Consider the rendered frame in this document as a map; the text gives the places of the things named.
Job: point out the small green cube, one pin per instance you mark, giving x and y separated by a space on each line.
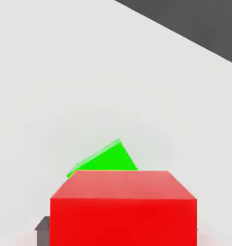
110 160

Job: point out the small red cube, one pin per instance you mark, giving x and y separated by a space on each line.
123 221

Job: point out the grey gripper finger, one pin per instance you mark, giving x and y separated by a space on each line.
43 232

